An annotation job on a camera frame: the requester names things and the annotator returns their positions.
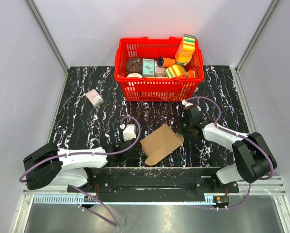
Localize yellow green sponge pack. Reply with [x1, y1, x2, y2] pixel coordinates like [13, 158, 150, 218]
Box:
[165, 64, 186, 78]

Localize brown round bun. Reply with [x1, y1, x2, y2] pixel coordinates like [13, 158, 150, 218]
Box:
[125, 57, 143, 74]

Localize brown cardboard box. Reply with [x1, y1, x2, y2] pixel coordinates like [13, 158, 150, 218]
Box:
[140, 124, 184, 166]

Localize aluminium front rail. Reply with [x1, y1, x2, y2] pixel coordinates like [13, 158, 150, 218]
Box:
[33, 177, 286, 205]

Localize teal small box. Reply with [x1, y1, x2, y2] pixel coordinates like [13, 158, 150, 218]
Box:
[142, 58, 155, 77]

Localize orange blue capped bottle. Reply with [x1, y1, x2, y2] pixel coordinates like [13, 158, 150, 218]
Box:
[157, 57, 176, 68]

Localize right aluminium corner post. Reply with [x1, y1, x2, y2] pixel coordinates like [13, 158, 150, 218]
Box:
[235, 0, 281, 73]

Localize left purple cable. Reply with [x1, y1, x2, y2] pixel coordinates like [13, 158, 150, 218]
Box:
[19, 116, 141, 227]

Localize pink white packet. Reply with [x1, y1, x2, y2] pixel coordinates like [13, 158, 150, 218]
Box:
[154, 61, 166, 78]

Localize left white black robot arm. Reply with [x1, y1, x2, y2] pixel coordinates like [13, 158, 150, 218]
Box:
[19, 139, 142, 192]

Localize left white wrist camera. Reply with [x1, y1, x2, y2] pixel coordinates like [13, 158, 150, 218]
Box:
[120, 124, 137, 141]

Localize aluminium corner post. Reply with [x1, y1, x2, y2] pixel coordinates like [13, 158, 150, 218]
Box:
[24, 0, 69, 74]
[235, 0, 281, 73]

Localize small orange box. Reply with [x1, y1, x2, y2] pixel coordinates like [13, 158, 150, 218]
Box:
[183, 70, 196, 78]

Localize white round container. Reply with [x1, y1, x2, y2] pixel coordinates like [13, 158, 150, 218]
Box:
[127, 73, 142, 78]

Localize left aluminium corner post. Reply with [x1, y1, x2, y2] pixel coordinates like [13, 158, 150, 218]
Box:
[24, 0, 69, 74]

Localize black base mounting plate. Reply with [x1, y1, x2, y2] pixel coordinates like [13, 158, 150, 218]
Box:
[83, 167, 239, 194]

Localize red plastic shopping basket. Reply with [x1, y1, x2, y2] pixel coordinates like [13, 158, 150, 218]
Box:
[114, 37, 205, 102]

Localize small pink card box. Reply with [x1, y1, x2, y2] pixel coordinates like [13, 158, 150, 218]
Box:
[85, 89, 104, 107]

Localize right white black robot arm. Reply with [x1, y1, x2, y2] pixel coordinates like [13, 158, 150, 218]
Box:
[178, 101, 277, 192]

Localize tall orange sponge pack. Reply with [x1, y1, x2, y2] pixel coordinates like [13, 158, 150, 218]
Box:
[175, 34, 196, 66]

